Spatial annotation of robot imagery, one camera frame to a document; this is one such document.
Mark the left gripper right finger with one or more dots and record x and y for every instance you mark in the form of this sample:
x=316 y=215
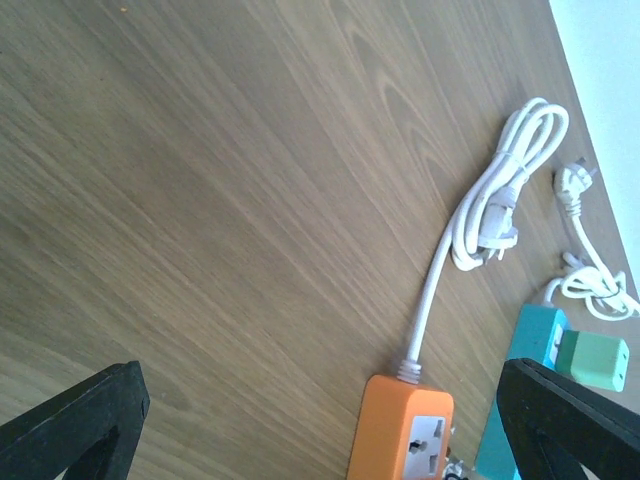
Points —
x=558 y=429

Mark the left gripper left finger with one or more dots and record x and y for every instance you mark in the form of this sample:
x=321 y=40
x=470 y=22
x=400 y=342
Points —
x=89 y=431

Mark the mint green usb adapter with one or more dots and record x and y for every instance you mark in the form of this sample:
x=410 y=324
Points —
x=593 y=360

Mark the teal power strip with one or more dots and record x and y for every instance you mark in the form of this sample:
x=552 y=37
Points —
x=538 y=331

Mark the orange power strip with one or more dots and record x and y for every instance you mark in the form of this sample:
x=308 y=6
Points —
x=403 y=431

